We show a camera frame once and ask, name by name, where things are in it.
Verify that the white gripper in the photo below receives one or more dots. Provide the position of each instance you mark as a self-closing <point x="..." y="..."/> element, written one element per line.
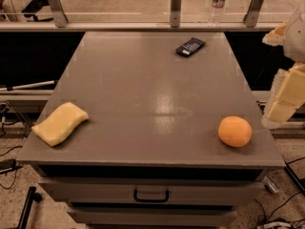
<point x="295" y="38"/>

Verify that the orange fruit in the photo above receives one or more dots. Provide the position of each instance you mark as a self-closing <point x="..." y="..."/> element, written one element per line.
<point x="235" y="131"/>

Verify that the clear plastic water bottle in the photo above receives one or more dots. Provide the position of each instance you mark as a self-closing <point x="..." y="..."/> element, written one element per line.
<point x="217" y="10"/>

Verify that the small metal can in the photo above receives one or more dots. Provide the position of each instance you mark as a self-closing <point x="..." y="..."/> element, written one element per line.
<point x="269" y="184"/>

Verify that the white power strip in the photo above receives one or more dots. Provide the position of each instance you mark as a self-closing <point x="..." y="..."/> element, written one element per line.
<point x="275" y="225"/>

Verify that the grey drawer cabinet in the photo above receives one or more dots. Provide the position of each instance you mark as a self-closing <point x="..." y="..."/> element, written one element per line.
<point x="153" y="122"/>

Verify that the yellow sponge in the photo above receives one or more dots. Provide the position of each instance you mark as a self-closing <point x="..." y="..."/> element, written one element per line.
<point x="60" y="124"/>

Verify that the seated person in background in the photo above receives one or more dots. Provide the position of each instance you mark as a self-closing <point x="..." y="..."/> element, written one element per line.
<point x="20" y="0"/>

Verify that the grey metal rod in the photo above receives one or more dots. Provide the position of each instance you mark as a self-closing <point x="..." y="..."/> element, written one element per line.
<point x="28" y="86"/>

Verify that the black stand leg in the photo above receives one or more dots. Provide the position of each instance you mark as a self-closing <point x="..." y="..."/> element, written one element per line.
<point x="32" y="196"/>

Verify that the black power adapter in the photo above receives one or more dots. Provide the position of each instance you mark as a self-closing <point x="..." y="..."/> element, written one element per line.
<point x="7" y="165"/>

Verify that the right metal railing post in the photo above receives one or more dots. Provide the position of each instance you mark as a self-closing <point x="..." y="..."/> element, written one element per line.
<point x="251" y="17"/>

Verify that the metal railing post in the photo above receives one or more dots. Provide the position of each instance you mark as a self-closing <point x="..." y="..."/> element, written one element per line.
<point x="60" y="18"/>
<point x="251" y="17"/>
<point x="175" y="13"/>

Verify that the middle metal railing post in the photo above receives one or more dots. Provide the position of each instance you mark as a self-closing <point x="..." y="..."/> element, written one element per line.
<point x="175" y="13"/>

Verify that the black drawer handle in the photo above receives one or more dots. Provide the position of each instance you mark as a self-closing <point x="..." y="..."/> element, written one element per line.
<point x="150" y="196"/>

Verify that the left metal railing post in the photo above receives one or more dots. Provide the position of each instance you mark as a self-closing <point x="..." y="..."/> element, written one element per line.
<point x="60" y="18"/>

